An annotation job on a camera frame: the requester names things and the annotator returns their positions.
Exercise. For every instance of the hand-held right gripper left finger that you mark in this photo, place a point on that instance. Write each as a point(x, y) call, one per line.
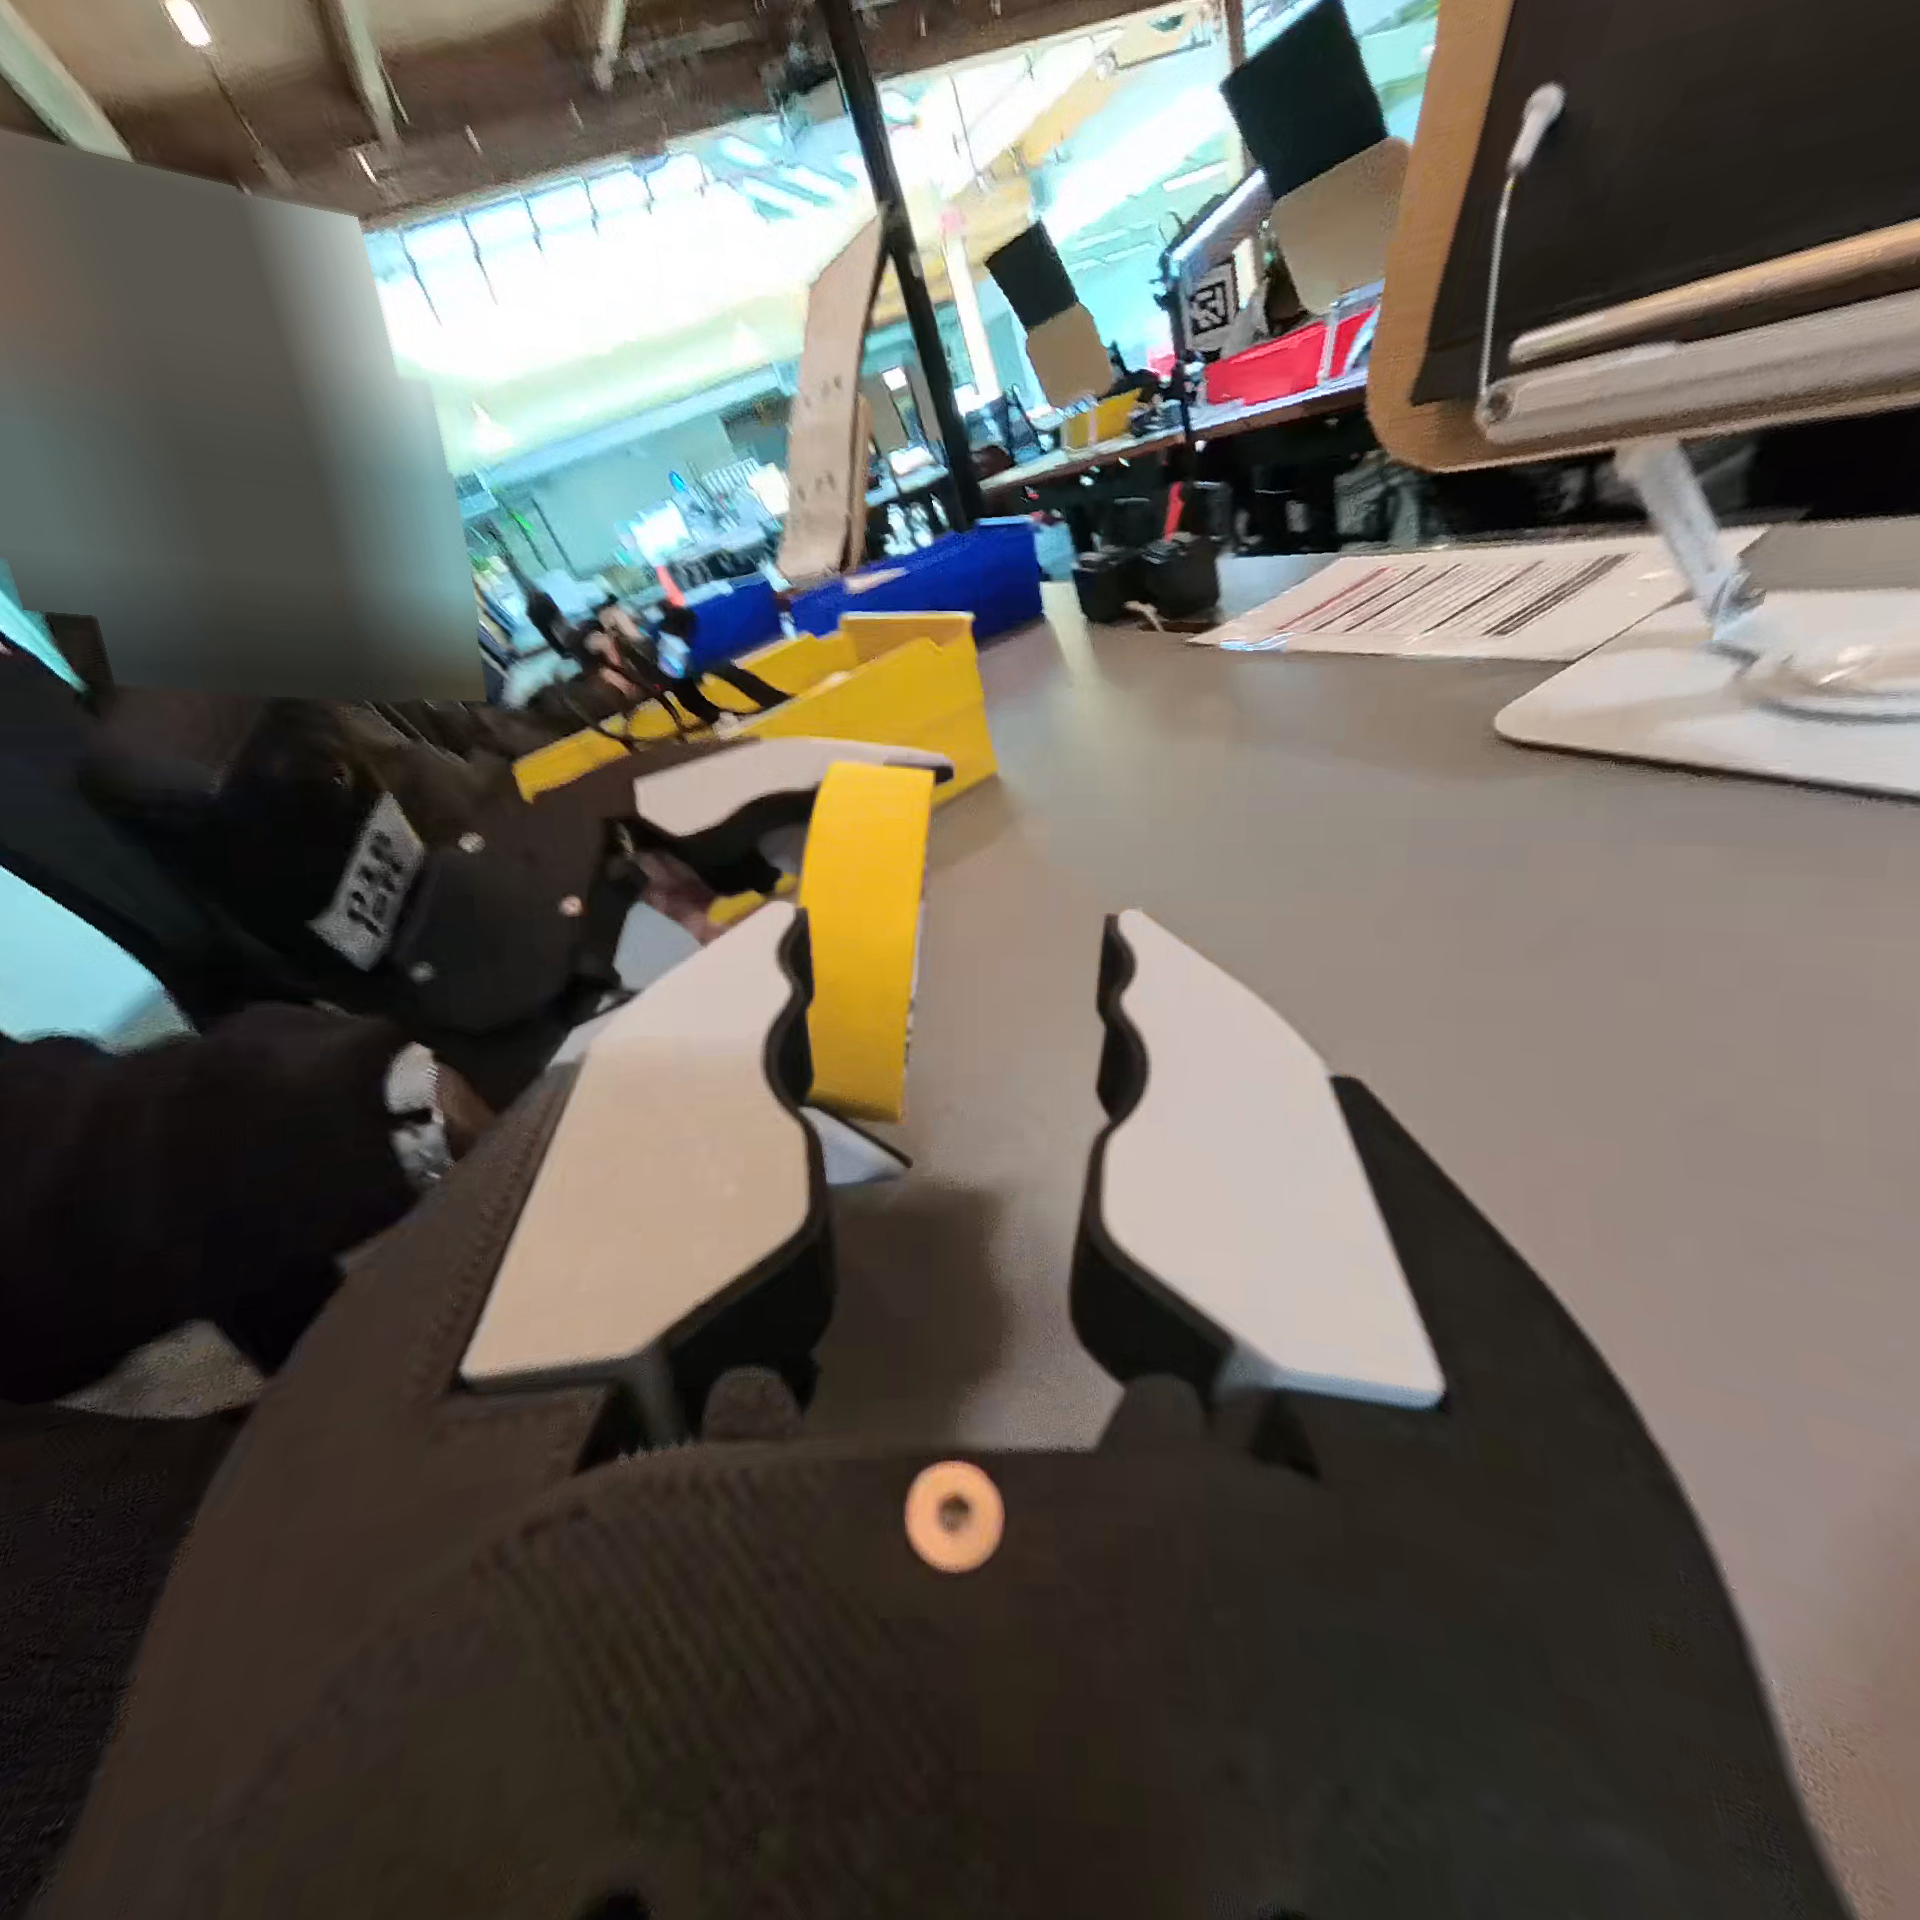
point(674, 1170)

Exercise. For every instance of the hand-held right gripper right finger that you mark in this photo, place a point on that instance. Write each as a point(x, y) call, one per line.
point(1245, 1170)

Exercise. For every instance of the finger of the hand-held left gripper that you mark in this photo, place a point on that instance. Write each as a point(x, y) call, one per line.
point(862, 1152)
point(751, 781)

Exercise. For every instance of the yellow storage bin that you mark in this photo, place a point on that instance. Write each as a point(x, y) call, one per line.
point(915, 704)

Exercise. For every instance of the yellow masking tape roll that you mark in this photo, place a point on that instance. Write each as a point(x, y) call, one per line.
point(862, 931)

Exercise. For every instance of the blue storage bin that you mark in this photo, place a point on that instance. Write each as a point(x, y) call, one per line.
point(729, 622)
point(931, 578)

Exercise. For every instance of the cardboard sheet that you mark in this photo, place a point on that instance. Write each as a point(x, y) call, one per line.
point(832, 404)

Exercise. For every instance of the black device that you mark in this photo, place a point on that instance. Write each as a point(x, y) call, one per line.
point(1149, 578)

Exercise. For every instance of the small yellow bin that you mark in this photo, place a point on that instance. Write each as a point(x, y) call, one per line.
point(1103, 420)

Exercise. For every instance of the black pole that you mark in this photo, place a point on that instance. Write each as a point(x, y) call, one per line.
point(900, 255)

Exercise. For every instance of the long wooden desk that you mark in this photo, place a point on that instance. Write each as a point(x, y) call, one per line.
point(1171, 428)

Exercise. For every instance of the black panel with cardboard board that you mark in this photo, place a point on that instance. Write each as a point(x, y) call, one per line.
point(1051, 301)
point(1304, 90)

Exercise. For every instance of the printed paper sheet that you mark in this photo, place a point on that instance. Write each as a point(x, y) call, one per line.
point(1440, 600)

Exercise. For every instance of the white document stand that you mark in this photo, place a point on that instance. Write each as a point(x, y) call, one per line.
point(1681, 704)

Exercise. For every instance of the small marker sign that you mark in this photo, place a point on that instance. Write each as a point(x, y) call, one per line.
point(1208, 309)

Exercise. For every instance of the red storage bin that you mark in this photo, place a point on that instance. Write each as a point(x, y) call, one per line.
point(1275, 360)

